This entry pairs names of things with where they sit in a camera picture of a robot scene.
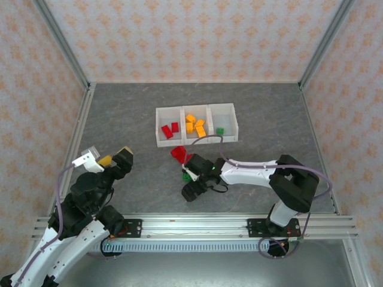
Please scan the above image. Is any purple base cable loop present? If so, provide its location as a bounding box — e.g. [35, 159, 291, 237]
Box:
[257, 237, 303, 260]

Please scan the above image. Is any wide aluminium base rail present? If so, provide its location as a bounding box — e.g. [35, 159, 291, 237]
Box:
[31, 213, 360, 240]

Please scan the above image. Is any large red lego brick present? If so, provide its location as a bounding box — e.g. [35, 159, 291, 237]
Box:
[170, 146, 186, 164]

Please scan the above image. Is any aluminium frame rail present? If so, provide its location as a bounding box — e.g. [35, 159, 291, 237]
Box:
[299, 83, 344, 216]
[46, 83, 97, 216]
[89, 79, 302, 85]

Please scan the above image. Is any aluminium upright post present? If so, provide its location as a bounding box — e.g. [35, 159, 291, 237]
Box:
[298, 0, 358, 90]
[31, 0, 92, 92]
[342, 238, 373, 287]

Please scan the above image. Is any black mounting plate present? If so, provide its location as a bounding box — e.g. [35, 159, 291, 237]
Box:
[247, 219, 270, 238]
[119, 219, 144, 239]

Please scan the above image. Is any grey slotted cable duct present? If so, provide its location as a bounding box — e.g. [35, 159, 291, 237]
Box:
[89, 240, 288, 254]

